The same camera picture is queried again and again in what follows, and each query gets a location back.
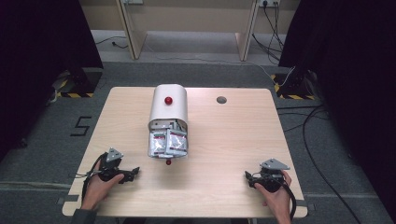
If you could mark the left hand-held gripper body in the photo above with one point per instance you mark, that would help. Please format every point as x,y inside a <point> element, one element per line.
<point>109,169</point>

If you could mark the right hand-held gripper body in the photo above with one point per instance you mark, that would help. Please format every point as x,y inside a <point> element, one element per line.
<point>270,179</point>

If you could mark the white drawer with red knob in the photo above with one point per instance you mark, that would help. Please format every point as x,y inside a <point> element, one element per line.
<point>168,157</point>

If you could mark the person's right hand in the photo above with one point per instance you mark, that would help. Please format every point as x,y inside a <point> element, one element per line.
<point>276,199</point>

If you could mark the person's left hand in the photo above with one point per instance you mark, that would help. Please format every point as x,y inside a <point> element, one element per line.
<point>99,189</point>

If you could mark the pile of silver packets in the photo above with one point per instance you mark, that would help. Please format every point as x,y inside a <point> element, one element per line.
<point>168,143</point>

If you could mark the stand base with striped tape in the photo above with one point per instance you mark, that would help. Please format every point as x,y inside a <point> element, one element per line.
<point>81,83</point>
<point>294,88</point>

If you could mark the black curtain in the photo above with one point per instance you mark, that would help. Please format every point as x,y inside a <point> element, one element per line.
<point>351,77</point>
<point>37,62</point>

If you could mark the light wooden desk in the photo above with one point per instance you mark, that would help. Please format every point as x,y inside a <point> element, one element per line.
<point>186,15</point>

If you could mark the white wall socket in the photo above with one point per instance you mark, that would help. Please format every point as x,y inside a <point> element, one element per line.
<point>269,2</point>

